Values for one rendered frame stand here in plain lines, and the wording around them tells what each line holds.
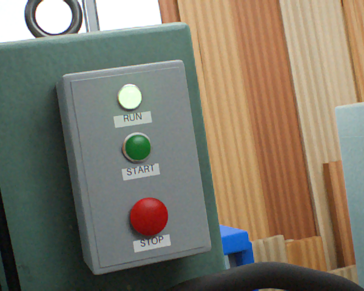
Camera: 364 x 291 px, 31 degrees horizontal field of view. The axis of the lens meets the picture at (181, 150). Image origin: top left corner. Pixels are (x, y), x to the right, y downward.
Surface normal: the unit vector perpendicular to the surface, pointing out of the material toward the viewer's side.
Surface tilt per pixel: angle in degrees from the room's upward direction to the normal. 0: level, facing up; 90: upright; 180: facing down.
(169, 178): 90
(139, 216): 88
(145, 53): 90
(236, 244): 90
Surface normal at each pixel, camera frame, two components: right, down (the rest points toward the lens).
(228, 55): 0.30, -0.05
